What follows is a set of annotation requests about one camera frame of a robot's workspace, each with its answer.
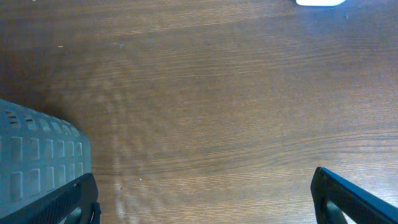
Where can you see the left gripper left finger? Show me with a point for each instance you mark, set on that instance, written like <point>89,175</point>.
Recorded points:
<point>75,202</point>

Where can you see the grey plastic basket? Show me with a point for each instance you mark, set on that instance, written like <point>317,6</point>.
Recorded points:
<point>39,154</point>

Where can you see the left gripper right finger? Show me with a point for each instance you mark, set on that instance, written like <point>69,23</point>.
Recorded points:
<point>334,197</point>

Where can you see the white barcode scanner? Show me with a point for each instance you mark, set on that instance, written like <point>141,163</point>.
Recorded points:
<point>319,3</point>

